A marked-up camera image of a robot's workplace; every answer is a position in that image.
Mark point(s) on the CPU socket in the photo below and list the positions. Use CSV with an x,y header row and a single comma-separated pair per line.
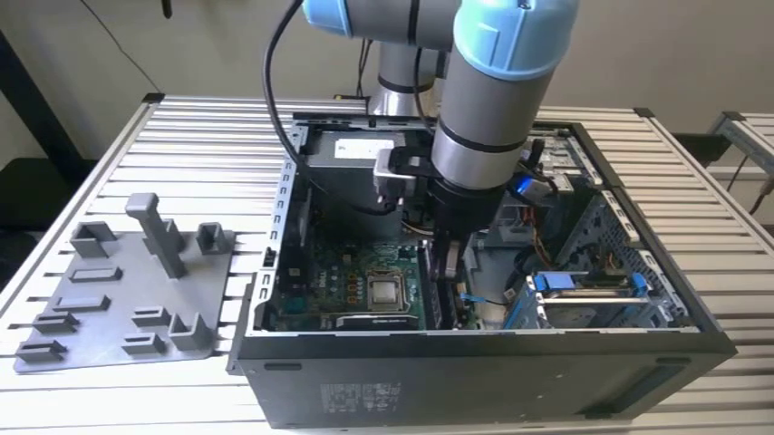
x,y
383,274

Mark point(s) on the grey power supply unit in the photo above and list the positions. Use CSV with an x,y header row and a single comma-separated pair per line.
x,y
339,199

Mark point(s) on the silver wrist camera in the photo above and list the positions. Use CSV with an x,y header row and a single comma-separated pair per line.
x,y
387,174

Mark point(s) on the grey parts rack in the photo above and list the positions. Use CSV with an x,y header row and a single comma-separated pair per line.
x,y
129,290

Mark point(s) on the aluminium frame side table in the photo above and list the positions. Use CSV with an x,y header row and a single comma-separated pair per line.
x,y
755,138

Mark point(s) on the black box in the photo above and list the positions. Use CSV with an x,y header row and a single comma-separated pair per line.
x,y
700,149

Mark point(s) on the black table corner cap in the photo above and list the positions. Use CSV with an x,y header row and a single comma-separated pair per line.
x,y
643,113
153,97

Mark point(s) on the black PC case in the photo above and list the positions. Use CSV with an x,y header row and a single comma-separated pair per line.
x,y
483,385

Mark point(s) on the black hanging tool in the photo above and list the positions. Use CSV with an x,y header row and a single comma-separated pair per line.
x,y
165,9

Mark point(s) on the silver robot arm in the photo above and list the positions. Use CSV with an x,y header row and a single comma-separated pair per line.
x,y
490,113

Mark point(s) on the green motherboard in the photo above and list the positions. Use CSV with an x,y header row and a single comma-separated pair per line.
x,y
339,272

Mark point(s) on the blue disk carrier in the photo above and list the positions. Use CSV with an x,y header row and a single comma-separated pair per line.
x,y
552,281

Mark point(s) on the black graphics card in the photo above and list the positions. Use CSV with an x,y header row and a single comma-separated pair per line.
x,y
375,322

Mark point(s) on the silver CPU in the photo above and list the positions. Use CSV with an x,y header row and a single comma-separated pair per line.
x,y
385,293

